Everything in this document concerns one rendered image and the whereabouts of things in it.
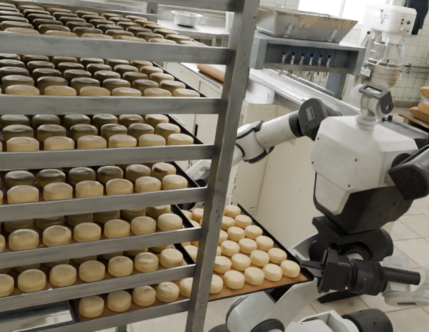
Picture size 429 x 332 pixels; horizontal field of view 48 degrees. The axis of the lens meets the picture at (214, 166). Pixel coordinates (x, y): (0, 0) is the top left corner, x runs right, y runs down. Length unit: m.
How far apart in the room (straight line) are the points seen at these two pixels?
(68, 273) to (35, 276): 0.06
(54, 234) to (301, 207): 1.76
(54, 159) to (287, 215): 1.95
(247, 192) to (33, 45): 2.16
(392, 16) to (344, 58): 3.09
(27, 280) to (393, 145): 0.96
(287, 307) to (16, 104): 1.05
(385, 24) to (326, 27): 3.32
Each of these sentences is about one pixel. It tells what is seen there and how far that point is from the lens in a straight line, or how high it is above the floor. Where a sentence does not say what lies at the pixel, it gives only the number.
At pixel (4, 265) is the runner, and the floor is 0.95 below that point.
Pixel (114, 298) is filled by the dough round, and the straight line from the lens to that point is 1.06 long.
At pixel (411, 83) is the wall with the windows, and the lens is 7.67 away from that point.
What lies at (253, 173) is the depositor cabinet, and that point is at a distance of 2.74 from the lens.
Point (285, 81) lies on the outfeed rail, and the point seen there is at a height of 0.88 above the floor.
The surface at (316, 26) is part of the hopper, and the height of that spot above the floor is 1.26.
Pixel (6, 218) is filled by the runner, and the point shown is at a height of 1.04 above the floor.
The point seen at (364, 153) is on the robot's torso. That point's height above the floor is 1.07.
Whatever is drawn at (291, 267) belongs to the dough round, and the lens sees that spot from 1.26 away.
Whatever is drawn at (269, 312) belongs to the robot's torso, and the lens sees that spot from 1.51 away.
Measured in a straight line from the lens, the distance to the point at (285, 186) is 2.61.
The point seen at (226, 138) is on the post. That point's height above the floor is 1.18.
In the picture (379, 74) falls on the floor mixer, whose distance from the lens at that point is 6.06.
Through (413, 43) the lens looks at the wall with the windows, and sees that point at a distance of 7.48.
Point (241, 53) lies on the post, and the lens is 0.84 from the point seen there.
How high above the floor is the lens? 1.46
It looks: 22 degrees down
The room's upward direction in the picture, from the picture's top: 9 degrees clockwise
